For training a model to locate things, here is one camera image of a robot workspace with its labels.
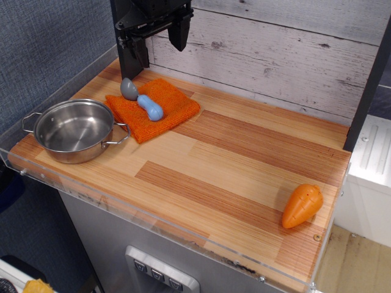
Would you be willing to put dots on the dark left shelf post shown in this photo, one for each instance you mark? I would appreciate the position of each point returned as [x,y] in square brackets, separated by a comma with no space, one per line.
[129,65]

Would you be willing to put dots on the yellow object at corner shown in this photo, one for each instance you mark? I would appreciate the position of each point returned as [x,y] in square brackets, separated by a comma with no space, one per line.
[37,286]

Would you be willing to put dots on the dark shelf post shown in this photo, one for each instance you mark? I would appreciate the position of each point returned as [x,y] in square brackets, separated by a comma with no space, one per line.
[129,65]
[373,81]

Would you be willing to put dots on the orange knitted rag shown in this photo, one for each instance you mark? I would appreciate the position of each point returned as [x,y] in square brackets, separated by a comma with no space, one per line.
[177,108]

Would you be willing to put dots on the orange toy carrot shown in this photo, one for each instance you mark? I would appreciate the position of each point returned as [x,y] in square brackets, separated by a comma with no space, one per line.
[304,202]

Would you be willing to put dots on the clear acrylic guard rail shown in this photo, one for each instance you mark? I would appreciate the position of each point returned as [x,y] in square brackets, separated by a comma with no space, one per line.
[239,198]

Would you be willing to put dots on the silver toy fridge cabinet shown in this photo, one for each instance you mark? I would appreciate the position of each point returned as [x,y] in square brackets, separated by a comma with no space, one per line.
[222,253]

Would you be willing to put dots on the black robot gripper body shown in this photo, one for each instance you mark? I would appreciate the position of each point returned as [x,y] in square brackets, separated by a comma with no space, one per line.
[147,18]

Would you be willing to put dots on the dark right shelf post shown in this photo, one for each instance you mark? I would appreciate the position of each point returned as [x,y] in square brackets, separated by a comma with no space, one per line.
[373,81]

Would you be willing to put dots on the white ribbed side box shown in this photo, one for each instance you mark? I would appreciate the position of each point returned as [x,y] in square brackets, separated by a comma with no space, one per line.
[364,205]

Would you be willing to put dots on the blue and grey toy spoon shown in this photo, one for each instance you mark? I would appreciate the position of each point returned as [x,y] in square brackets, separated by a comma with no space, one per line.
[130,92]

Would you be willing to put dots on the stainless steel pot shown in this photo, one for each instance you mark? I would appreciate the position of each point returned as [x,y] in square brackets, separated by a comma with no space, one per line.
[76,131]

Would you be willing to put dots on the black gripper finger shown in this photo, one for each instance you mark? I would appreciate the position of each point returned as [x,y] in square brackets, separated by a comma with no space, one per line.
[139,50]
[178,32]

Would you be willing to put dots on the silver dispenser button panel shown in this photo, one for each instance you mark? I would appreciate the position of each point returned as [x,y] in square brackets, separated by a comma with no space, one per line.
[150,274]

